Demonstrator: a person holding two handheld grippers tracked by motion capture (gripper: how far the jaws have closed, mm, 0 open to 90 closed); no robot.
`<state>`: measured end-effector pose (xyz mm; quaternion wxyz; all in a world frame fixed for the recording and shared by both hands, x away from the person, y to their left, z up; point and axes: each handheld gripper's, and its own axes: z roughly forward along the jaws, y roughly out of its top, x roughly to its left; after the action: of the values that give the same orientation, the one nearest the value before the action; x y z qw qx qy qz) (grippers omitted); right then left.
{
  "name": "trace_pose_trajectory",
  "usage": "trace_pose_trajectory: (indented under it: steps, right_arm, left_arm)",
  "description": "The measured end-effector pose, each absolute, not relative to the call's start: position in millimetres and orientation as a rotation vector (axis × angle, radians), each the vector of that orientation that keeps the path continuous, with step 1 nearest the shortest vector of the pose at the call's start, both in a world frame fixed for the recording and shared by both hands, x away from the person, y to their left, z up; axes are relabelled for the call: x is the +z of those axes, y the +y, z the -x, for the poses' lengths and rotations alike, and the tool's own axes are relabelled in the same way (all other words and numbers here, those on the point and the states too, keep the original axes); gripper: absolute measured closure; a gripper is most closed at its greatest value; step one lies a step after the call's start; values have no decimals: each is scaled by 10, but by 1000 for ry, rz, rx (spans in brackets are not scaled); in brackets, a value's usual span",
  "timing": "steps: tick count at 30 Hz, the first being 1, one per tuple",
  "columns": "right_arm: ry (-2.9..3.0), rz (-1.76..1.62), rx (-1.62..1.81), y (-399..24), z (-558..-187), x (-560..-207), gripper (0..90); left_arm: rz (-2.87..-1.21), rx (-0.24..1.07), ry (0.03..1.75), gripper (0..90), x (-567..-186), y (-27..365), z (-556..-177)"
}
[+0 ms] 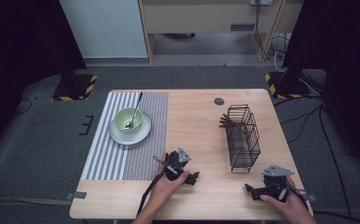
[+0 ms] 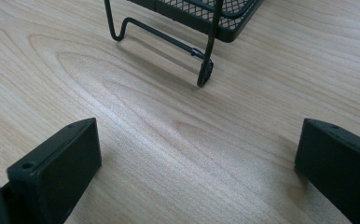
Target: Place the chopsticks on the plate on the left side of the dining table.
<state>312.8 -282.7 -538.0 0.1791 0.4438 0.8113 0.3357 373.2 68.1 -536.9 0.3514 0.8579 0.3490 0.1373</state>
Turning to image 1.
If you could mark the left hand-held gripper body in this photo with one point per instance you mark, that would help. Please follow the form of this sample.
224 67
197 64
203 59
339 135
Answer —
175 165

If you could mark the person's left hand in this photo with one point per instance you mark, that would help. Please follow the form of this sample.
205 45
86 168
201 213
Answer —
164 189

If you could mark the white cabinet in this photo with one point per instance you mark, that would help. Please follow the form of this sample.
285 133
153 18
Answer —
103 28

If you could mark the grey round table grommet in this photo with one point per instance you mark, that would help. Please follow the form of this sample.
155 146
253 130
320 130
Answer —
219 101

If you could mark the green bowl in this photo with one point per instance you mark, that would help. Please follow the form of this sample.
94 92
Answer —
122 119

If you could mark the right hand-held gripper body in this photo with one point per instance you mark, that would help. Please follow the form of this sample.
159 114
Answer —
276 186

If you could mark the grey tape strip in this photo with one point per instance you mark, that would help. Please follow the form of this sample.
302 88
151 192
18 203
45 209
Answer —
77 195
310 197

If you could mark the metal spoon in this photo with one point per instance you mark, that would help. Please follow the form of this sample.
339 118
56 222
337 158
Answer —
135 112

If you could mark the brown wooden chopstick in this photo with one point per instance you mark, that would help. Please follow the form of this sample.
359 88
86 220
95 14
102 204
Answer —
226 118
226 122
224 126

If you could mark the light wooden desk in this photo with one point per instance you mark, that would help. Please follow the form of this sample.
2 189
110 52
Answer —
200 15

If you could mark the black curtain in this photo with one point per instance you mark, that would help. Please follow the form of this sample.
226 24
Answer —
19 62
346 62

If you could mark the person's right hand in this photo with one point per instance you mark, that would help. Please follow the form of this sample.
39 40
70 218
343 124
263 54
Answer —
293 205

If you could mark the white plate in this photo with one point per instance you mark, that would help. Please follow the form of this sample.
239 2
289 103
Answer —
131 138

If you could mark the striped woven placemat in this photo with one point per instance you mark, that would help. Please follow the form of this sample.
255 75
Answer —
131 161

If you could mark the black stand with striped base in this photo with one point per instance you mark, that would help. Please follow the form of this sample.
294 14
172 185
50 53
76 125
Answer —
74 88
288 87

